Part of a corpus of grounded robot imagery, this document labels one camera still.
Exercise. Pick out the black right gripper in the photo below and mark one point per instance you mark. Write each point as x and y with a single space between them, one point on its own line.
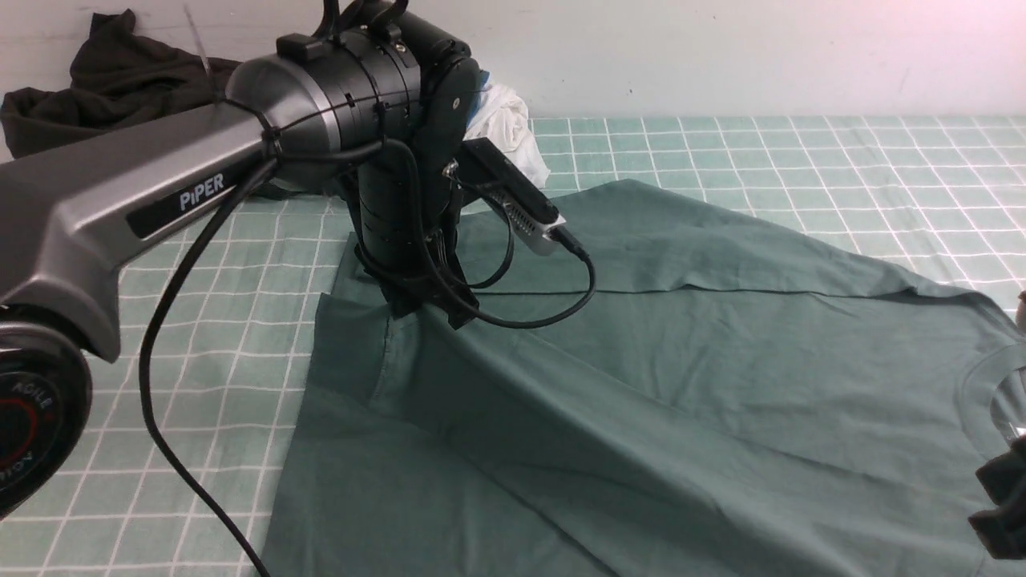
1002 529

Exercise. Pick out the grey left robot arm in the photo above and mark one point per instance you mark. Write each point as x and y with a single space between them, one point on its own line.
376 97

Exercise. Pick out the green checkered tablecloth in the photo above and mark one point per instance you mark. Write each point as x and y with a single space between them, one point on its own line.
941 197

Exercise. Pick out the white crumpled garment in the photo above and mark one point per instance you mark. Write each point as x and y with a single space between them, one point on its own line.
502 116

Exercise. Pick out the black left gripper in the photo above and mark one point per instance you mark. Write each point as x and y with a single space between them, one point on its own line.
406 218

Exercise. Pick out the green long-sleeved shirt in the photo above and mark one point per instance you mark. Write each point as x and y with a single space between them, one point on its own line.
738 399

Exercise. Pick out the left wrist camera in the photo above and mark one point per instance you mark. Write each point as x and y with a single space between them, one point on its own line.
482 166

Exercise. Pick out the dark brown crumpled garment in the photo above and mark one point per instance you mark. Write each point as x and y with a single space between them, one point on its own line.
119 79

